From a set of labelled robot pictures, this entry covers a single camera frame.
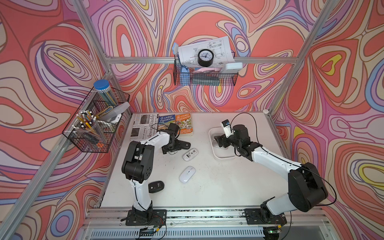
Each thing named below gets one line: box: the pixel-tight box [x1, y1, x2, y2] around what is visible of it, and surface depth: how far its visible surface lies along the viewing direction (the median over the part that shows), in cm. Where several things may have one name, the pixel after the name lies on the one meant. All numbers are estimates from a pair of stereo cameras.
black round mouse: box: [148, 181, 165, 194], surface depth 83 cm
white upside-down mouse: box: [182, 148, 199, 162], surface depth 96 cm
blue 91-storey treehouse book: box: [158, 114, 176, 130], surface depth 114 cm
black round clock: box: [197, 49, 214, 67], surface depth 80 cm
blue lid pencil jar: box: [93, 79, 119, 107], surface depth 74 cm
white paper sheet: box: [178, 36, 236, 68], surface depth 84 cm
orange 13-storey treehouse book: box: [175, 113, 193, 135], surface depth 113 cm
